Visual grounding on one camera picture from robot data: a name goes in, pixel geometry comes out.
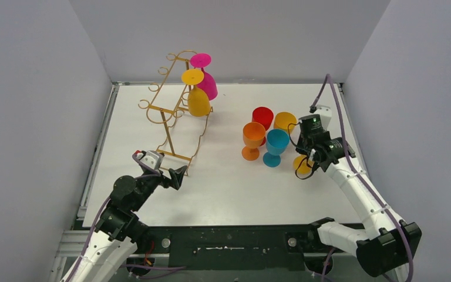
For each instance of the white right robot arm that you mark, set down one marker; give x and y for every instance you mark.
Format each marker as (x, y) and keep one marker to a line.
(386, 241)

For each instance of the aluminium table edge rail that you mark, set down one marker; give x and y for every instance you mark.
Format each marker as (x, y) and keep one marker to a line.
(220, 187)

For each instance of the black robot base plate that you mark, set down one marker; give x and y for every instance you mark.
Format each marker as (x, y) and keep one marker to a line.
(289, 247)

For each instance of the blue wine glass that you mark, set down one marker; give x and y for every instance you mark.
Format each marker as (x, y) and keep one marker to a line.
(277, 141)

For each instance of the orange wine glass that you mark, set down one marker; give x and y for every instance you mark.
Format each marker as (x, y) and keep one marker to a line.
(253, 136)

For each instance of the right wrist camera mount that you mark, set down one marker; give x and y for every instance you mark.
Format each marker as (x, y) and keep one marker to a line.
(325, 113)

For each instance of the gold wire glass rack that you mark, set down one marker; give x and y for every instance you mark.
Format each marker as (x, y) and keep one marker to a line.
(168, 117)

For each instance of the magenta wine glass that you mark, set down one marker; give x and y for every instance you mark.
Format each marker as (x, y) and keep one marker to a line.
(208, 84)

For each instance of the red wine glass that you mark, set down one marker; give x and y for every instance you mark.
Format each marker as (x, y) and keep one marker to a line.
(263, 116)

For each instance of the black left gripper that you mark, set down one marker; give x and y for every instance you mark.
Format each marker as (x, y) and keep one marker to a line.
(168, 177)

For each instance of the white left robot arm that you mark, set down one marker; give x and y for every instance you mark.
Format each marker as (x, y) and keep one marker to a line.
(116, 231)

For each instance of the yellow wine glass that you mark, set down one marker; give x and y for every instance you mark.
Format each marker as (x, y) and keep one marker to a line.
(197, 100)
(302, 165)
(285, 121)

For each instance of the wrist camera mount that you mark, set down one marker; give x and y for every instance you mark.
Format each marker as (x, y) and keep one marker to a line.
(150, 159)
(325, 113)

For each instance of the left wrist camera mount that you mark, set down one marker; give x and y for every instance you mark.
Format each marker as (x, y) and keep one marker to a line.
(150, 159)

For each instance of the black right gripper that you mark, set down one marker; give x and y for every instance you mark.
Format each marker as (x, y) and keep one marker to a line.
(300, 148)

